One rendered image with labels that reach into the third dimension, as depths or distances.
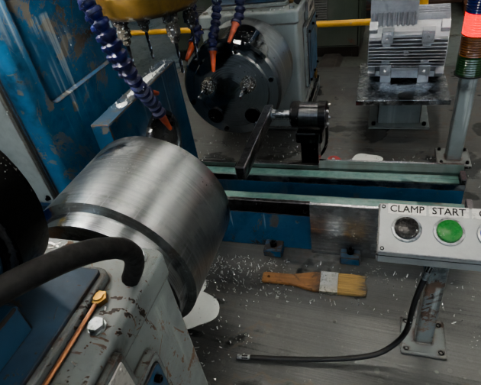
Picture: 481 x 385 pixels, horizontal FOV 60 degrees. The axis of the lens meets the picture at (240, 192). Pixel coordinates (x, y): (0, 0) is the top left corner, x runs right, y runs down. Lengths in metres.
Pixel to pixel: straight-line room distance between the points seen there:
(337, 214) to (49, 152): 0.56
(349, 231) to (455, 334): 0.25
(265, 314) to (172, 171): 0.35
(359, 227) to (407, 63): 0.57
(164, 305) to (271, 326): 0.35
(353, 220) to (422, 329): 0.23
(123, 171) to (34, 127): 0.28
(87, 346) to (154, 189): 0.24
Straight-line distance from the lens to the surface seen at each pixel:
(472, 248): 0.59
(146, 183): 0.57
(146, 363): 0.45
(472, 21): 1.04
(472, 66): 1.07
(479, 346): 0.82
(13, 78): 0.80
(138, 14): 0.72
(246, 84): 1.00
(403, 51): 1.26
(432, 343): 0.79
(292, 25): 1.20
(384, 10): 1.26
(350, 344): 0.78
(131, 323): 0.41
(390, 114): 1.32
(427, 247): 0.58
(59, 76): 0.88
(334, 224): 0.84
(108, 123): 0.78
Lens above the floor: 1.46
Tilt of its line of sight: 37 degrees down
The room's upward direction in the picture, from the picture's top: 10 degrees counter-clockwise
